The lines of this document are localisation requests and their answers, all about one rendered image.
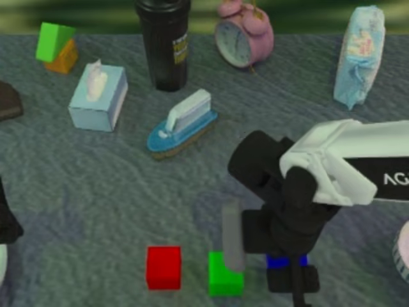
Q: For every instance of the blue cube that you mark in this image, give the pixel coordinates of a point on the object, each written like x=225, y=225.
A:
x=278, y=261

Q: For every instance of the green cube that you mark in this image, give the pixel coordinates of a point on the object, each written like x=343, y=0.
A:
x=220, y=283

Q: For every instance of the red cube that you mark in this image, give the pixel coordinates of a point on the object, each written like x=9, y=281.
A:
x=163, y=268

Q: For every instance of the round white pink object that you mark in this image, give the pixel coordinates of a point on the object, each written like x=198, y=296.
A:
x=402, y=252

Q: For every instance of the light blue wet wipes pack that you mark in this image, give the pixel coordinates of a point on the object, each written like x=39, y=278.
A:
x=359, y=57

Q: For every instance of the pink alarm clock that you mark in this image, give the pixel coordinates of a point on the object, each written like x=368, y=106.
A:
x=244, y=35

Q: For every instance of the black tumbler cup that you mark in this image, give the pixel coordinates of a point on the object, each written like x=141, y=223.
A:
x=166, y=48

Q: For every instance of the light blue tissue box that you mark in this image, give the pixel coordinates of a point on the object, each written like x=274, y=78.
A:
x=97, y=99

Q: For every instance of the orange box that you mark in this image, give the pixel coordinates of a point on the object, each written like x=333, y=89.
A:
x=65, y=60

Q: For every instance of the tall green box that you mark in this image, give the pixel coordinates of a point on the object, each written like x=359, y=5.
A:
x=52, y=41

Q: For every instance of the dark brown flat object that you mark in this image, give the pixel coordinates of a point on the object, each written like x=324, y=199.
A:
x=8, y=102

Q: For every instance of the grey wrist camera bar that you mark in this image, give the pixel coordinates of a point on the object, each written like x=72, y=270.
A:
x=232, y=236

